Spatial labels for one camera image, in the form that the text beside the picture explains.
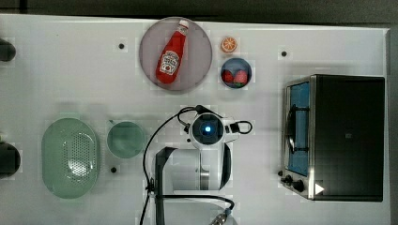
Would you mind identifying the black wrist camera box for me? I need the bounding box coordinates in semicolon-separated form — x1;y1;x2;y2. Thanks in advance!
230;123;239;133

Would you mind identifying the black cylinder post upper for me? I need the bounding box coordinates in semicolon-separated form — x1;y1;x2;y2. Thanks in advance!
0;38;16;62

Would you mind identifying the black cylinder post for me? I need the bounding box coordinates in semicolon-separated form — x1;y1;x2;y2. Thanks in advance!
0;142;21;179
0;38;16;62

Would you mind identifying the orange slice toy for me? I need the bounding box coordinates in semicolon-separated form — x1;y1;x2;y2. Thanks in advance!
221;37;237;53

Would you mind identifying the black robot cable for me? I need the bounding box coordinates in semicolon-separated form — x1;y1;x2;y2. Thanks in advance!
138;105;253;225

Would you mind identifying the grey round plate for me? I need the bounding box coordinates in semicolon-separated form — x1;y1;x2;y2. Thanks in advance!
139;17;212;91

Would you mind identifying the red strawberry toy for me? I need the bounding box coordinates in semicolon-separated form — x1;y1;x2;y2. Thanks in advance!
222;70;234;83

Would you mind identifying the red watermelon slice toy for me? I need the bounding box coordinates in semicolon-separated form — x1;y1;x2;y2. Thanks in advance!
234;70;248;84

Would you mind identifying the green perforated colander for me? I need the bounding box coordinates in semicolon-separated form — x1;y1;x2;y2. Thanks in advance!
41;118;100;199

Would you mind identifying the green mug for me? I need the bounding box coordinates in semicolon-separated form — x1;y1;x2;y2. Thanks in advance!
106;120;145;158

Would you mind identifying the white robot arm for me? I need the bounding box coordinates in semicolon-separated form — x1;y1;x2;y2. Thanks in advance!
154;112;240;225

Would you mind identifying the red ketchup bottle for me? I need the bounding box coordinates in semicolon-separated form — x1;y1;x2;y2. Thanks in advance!
156;20;189;84

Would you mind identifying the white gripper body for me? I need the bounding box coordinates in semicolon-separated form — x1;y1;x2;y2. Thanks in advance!
187;116;240;143

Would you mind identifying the black toaster oven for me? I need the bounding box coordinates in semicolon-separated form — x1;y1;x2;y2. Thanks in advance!
278;74;386;202

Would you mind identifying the black cylinder post lower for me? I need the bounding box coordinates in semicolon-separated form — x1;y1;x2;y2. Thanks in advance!
0;142;21;179

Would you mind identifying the blue bowl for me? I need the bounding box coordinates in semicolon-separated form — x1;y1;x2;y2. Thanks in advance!
221;58;252;89

